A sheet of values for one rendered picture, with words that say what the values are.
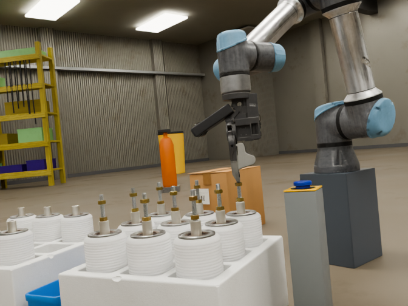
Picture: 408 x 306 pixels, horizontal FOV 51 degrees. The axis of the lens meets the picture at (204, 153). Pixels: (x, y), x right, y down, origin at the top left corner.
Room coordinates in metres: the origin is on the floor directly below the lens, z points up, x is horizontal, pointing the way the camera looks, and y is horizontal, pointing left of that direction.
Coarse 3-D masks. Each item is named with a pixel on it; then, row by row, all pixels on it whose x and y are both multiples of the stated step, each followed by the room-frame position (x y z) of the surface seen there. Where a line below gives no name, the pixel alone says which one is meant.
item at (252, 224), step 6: (228, 216) 1.04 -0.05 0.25; (240, 216) 1.03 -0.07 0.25; (246, 216) 1.03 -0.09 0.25; (252, 216) 1.03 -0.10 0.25; (258, 216) 1.04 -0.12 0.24; (246, 222) 1.02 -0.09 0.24; (252, 222) 1.02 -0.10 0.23; (258, 222) 1.03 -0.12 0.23; (246, 228) 1.02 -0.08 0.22; (252, 228) 1.02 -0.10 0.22; (258, 228) 1.03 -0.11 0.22; (246, 234) 1.02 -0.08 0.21; (252, 234) 1.02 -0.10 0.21; (258, 234) 1.03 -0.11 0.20; (246, 240) 1.02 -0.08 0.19; (252, 240) 1.02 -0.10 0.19; (258, 240) 1.03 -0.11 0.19; (246, 246) 1.02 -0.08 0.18; (252, 246) 1.02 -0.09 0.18
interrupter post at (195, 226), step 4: (192, 220) 0.86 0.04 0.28; (200, 220) 0.85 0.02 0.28; (192, 224) 0.85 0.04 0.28; (196, 224) 0.84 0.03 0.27; (200, 224) 0.85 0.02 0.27; (192, 228) 0.85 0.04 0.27; (196, 228) 0.84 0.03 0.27; (200, 228) 0.85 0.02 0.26; (192, 232) 0.85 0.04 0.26; (196, 232) 0.84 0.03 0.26; (200, 232) 0.85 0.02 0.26; (192, 236) 0.85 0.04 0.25
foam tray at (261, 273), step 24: (264, 240) 1.09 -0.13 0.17; (240, 264) 0.87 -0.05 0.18; (264, 264) 0.96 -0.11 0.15; (72, 288) 0.91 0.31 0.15; (96, 288) 0.88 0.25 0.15; (120, 288) 0.85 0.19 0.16; (144, 288) 0.82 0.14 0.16; (168, 288) 0.80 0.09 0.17; (192, 288) 0.78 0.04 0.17; (216, 288) 0.75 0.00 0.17; (240, 288) 0.84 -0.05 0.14; (264, 288) 0.95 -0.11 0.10
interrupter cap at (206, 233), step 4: (184, 232) 0.88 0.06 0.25; (188, 232) 0.88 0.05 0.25; (204, 232) 0.87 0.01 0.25; (208, 232) 0.86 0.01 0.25; (212, 232) 0.86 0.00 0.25; (180, 236) 0.84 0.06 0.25; (184, 236) 0.84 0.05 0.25; (188, 236) 0.84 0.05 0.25; (196, 236) 0.83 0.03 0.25; (200, 236) 0.82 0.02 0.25; (204, 236) 0.82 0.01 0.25; (208, 236) 0.83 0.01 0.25
